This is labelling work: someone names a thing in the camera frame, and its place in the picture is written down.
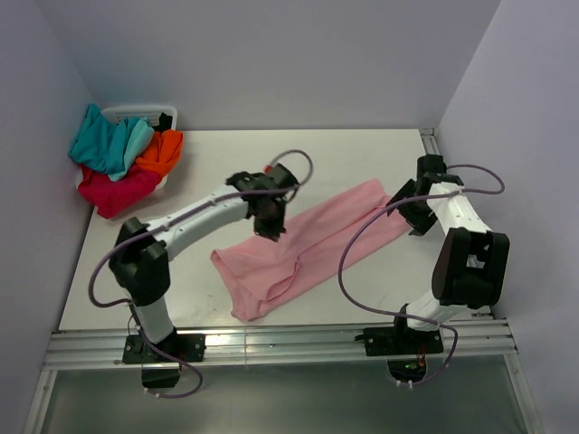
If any pink t shirt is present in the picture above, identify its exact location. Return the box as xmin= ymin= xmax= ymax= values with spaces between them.
xmin=210 ymin=179 xmax=390 ymax=322

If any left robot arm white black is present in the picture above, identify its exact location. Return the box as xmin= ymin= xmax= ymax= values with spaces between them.
xmin=109 ymin=163 xmax=299 ymax=361

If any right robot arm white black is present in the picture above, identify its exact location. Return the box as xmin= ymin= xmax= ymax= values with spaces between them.
xmin=390 ymin=155 xmax=510 ymax=353

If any orange t shirt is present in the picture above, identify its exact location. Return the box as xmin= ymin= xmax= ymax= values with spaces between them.
xmin=136 ymin=129 xmax=184 ymax=178

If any black t shirt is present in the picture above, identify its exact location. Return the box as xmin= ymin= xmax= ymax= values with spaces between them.
xmin=156 ymin=112 xmax=174 ymax=132

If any magenta t shirt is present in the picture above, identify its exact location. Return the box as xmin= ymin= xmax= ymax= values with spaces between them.
xmin=77 ymin=165 xmax=161 ymax=219

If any teal t shirt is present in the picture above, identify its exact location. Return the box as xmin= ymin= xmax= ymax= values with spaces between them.
xmin=68 ymin=104 xmax=154 ymax=182

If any white laundry basket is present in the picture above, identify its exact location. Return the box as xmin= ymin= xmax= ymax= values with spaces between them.
xmin=75 ymin=105 xmax=177 ymax=193

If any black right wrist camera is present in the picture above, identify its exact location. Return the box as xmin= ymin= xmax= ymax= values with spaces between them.
xmin=416 ymin=154 xmax=447 ymax=178

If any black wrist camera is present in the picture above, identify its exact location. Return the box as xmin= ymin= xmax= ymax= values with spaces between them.
xmin=264 ymin=163 xmax=299 ymax=189
xmin=416 ymin=154 xmax=447 ymax=178

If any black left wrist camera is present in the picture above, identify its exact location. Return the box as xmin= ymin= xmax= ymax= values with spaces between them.
xmin=264 ymin=163 xmax=299 ymax=189

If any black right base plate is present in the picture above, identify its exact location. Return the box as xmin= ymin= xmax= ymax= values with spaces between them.
xmin=355 ymin=326 xmax=444 ymax=357

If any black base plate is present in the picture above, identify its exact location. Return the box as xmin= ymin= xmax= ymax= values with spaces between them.
xmin=122 ymin=333 xmax=205 ymax=364
xmin=355 ymin=326 xmax=444 ymax=357

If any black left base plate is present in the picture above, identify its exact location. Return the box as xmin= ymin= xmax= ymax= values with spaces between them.
xmin=122 ymin=333 xmax=205 ymax=364

